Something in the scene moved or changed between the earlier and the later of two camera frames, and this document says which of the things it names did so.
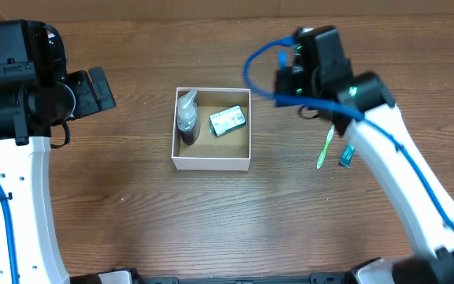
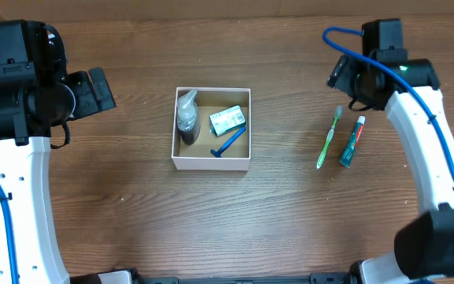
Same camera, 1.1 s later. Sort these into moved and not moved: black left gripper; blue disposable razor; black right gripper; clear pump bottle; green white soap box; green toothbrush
Moved: black right gripper; blue disposable razor
Not moved: green white soap box; black left gripper; clear pump bottle; green toothbrush
